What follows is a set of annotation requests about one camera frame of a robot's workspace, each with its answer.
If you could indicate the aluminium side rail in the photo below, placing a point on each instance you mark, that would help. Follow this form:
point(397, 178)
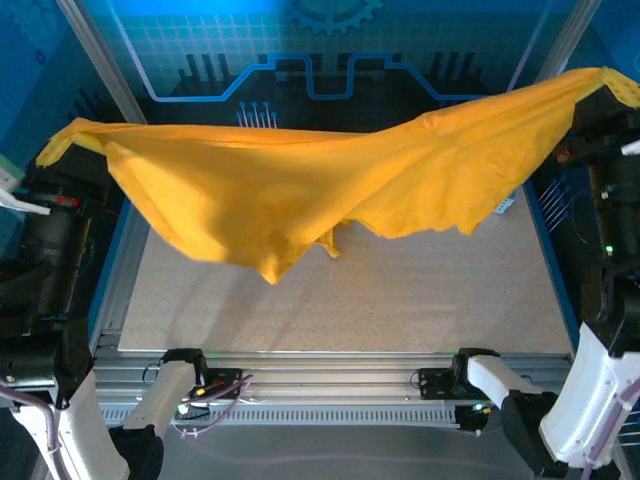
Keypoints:
point(112, 280)

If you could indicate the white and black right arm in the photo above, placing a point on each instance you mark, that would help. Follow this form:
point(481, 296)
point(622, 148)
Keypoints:
point(590, 400)

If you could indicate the grey perforated plastic basket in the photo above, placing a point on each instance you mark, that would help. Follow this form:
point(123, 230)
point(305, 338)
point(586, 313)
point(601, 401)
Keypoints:
point(505, 205)

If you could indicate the black controller board with LEDs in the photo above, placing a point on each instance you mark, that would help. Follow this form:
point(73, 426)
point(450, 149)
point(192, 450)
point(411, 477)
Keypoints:
point(472, 415)

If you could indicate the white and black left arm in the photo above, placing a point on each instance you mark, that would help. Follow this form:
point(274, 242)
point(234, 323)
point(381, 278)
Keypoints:
point(90, 440)

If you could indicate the wide aluminium base rail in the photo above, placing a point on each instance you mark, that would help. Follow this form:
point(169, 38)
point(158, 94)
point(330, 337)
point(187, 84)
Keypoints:
point(325, 375)

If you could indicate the aluminium frame post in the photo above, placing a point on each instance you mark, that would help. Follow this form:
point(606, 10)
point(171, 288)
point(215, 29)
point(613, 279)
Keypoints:
point(565, 35)
point(100, 60)

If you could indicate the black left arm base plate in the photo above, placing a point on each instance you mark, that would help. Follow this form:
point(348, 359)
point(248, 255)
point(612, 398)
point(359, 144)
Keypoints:
point(225, 382)

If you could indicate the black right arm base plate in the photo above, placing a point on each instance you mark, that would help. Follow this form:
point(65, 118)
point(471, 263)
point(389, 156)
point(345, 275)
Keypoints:
point(435, 382)

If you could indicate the yellow t-shirt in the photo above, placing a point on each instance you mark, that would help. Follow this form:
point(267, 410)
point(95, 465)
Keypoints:
point(300, 185)

